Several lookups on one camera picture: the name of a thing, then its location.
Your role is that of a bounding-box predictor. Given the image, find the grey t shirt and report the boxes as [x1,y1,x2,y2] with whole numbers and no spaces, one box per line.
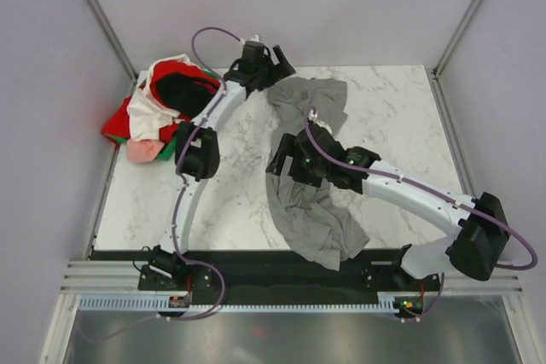
[265,76,370,271]

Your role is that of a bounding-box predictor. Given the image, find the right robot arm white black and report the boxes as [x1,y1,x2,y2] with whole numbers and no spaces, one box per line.
[266,122,510,291]

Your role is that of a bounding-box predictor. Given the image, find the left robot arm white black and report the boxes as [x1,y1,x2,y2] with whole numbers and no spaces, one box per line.
[138,41,295,292]

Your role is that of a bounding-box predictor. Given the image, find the black t shirt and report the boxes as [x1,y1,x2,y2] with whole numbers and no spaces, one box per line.
[155,72,219,118]

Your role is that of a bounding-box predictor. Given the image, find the green t shirt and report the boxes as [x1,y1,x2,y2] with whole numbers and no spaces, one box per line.
[114,67,218,161]

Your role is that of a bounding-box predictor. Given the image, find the pink t shirt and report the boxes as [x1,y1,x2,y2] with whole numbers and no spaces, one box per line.
[126,139,165,163]

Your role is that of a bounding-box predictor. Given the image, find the red t shirt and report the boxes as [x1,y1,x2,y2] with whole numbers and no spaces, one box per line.
[102,59,223,147]

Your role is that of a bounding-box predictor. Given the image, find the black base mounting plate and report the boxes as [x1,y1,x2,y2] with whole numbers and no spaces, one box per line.
[90,249,440,304]

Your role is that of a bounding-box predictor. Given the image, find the right aluminium frame post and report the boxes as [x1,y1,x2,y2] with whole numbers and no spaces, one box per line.
[431,0,511,79]

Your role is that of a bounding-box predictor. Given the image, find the aluminium frame post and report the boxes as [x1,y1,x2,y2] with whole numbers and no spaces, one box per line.
[431,0,511,79]
[84,0,137,79]

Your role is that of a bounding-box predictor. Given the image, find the white slotted cable duct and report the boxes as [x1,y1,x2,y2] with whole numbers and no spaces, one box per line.
[78,294,399,314]

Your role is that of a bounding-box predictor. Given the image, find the left aluminium frame post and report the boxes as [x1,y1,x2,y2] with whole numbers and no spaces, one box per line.
[84,0,137,79]

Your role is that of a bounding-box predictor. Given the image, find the aluminium extrusion rail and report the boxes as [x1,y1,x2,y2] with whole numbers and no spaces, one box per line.
[60,260,523,297]

